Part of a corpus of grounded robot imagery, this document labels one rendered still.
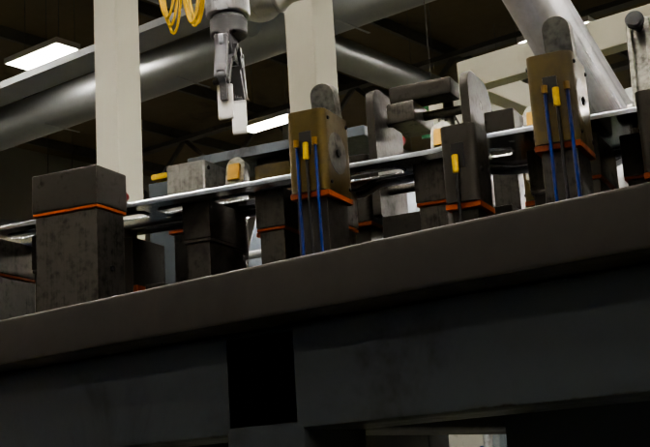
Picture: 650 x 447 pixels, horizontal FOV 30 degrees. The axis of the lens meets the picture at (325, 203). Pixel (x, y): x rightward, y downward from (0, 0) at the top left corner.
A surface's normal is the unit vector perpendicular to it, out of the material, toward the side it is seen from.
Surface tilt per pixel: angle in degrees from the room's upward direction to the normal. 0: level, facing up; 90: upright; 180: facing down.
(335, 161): 90
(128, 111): 90
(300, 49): 90
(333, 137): 90
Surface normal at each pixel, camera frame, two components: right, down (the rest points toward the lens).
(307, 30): -0.62, -0.14
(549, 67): -0.42, -0.18
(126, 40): 0.78, -0.19
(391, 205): 0.91, -0.15
